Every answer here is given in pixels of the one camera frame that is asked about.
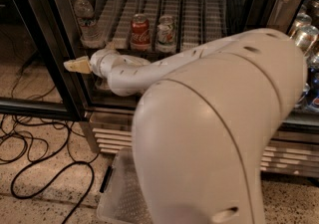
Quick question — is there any clear plastic bin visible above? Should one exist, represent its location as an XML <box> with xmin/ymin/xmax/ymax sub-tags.
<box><xmin>97</xmin><ymin>147</ymin><xmax>153</xmax><ymax>224</ymax></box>

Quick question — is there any stainless steel fridge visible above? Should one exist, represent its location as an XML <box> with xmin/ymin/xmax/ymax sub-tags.
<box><xmin>19</xmin><ymin>0</ymin><xmax>319</xmax><ymax>178</ymax></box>

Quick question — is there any red coca-cola can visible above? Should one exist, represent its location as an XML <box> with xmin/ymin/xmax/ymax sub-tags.
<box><xmin>130</xmin><ymin>14</ymin><xmax>151</xmax><ymax>51</ymax></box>

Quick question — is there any open glass fridge door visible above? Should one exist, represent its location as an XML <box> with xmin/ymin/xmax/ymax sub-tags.
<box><xmin>0</xmin><ymin>0</ymin><xmax>85</xmax><ymax>121</ymax></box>

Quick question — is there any black floor cable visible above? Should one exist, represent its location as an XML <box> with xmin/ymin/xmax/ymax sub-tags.
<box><xmin>0</xmin><ymin>113</ymin><xmax>100</xmax><ymax>224</ymax></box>

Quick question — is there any white green soda can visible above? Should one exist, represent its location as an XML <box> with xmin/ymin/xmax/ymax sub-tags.
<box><xmin>156</xmin><ymin>15</ymin><xmax>175</xmax><ymax>53</ymax></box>

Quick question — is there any blue pepsi can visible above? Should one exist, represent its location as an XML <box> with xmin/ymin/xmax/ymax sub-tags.
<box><xmin>306</xmin><ymin>73</ymin><xmax>319</xmax><ymax>112</ymax></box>

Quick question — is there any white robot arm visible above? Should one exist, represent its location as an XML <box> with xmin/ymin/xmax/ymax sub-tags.
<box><xmin>65</xmin><ymin>29</ymin><xmax>307</xmax><ymax>224</ymax></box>

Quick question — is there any silver can right fridge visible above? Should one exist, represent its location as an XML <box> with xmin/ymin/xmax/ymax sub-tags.
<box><xmin>293</xmin><ymin>25</ymin><xmax>319</xmax><ymax>54</ymax></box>

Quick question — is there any clear water bottle shelf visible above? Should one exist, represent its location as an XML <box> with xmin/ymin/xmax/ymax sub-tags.
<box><xmin>74</xmin><ymin>0</ymin><xmax>100</xmax><ymax>41</ymax></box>

